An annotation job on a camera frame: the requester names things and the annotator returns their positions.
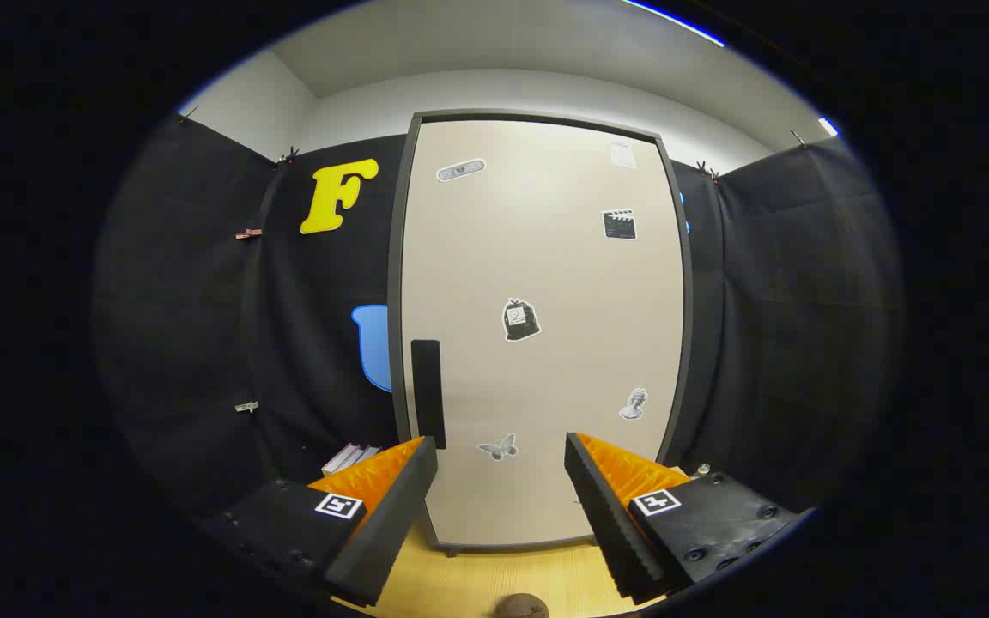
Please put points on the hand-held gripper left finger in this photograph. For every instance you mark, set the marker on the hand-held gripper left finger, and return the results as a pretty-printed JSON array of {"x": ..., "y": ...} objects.
[{"x": 391, "y": 524}]

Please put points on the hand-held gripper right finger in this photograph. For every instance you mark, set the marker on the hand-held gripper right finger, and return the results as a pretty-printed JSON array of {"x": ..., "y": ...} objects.
[{"x": 610, "y": 524}]

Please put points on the brown fuzzy shoe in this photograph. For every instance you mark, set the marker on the brown fuzzy shoe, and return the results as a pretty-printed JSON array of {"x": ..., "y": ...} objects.
[{"x": 521, "y": 607}]

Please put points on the beige shoe cabinet door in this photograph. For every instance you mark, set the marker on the beige shoe cabinet door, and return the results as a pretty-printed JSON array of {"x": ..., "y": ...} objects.
[{"x": 546, "y": 275}]

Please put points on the grey shoe cabinet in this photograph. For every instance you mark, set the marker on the grey shoe cabinet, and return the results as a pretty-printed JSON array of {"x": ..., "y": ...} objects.
[{"x": 394, "y": 257}]

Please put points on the white spine book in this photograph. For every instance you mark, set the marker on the white spine book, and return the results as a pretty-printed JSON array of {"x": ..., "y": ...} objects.
[{"x": 342, "y": 458}]

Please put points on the silver clip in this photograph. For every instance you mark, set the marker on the silver clip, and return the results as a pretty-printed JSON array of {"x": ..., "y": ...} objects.
[{"x": 246, "y": 407}]

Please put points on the black backdrop cloth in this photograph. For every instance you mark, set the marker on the black backdrop cloth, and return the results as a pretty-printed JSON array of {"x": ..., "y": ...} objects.
[{"x": 194, "y": 309}]

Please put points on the red clip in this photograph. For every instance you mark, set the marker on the red clip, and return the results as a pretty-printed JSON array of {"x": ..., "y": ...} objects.
[{"x": 247, "y": 233}]

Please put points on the black clip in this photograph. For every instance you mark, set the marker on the black clip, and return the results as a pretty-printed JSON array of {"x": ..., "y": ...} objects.
[
  {"x": 707, "y": 171},
  {"x": 290, "y": 155}
]

